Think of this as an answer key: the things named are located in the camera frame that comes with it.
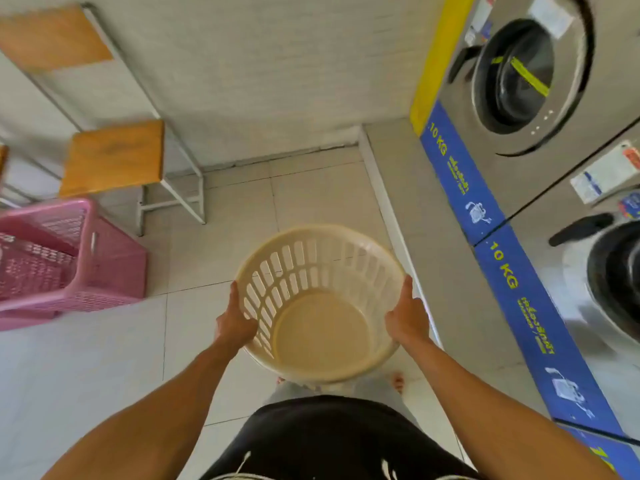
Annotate person's right forearm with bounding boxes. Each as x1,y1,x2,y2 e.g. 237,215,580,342
403,337,621,480

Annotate person's left hand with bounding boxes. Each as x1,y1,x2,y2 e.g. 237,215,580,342
214,281,259,351

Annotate person's right hand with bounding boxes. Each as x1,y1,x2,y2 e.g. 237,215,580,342
384,275,431,348

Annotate pink rectangular plastic laundry basket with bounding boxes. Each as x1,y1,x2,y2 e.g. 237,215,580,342
0,198,149,313

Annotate person's left forearm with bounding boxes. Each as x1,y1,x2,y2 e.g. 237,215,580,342
42,337,240,480

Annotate white instruction sticker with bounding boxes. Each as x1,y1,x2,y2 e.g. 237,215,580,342
570,141,640,205

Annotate black shirt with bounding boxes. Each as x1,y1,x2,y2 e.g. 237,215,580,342
199,395,483,480

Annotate cream round plastic laundry basket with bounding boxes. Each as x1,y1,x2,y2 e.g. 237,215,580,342
234,224,407,384

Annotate grey trousers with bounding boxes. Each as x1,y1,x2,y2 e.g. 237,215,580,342
262,371,422,428

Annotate silver front-load washing machine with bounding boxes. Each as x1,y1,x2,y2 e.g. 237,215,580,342
435,0,640,215
505,127,640,440

